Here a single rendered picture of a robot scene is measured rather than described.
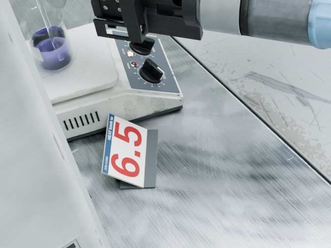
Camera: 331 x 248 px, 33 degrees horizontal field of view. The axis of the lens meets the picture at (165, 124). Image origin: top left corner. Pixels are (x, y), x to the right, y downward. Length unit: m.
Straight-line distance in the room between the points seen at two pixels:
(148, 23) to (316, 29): 0.18
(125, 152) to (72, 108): 0.09
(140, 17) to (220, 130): 0.23
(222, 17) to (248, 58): 0.31
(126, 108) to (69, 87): 0.08
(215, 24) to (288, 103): 0.27
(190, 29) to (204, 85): 0.23
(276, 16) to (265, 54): 0.32
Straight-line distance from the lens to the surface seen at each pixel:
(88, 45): 0.76
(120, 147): 0.71
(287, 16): 0.52
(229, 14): 0.53
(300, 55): 0.84
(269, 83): 0.80
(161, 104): 0.75
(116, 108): 0.73
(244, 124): 0.75
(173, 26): 0.59
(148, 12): 0.59
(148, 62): 0.75
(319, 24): 0.52
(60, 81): 0.72
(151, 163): 0.72
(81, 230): 0.16
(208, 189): 0.70
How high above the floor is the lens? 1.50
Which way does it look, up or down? 52 degrees down
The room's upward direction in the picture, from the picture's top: 10 degrees counter-clockwise
